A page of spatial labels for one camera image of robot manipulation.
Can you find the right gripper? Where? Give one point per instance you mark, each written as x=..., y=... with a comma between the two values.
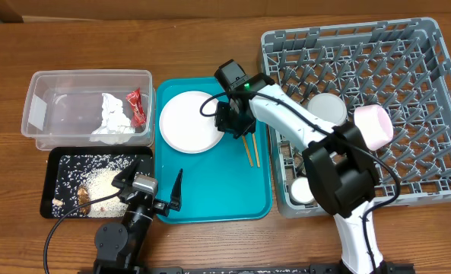
x=229, y=121

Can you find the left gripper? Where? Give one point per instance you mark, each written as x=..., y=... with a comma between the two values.
x=163, y=208

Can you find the wooden chopstick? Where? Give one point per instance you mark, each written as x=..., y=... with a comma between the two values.
x=247, y=151
x=256, y=150

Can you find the pink round plate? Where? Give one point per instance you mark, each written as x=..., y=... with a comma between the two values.
x=183, y=127

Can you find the white tissue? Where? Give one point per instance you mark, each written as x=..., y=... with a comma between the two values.
x=115, y=128

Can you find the red snack wrapper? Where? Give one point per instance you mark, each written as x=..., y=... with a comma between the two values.
x=139, y=117

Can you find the rice and meat leftovers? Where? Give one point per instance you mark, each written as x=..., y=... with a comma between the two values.
x=84, y=178

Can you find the white cup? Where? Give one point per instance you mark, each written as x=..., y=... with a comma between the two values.
x=300, y=191

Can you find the grey-white bowl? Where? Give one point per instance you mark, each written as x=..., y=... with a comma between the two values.
x=328, y=107

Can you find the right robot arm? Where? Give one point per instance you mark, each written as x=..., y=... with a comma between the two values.
x=341, y=173

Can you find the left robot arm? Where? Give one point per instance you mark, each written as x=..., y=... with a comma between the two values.
x=119, y=243

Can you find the black food waste tray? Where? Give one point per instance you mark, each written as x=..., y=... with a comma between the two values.
x=144, y=153

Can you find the grey dishwasher rack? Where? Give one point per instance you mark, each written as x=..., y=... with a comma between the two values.
x=401, y=65

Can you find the teal plastic tray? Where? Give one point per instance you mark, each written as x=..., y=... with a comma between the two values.
x=218, y=184

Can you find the clear plastic bin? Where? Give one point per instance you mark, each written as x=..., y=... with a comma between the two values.
x=63, y=107

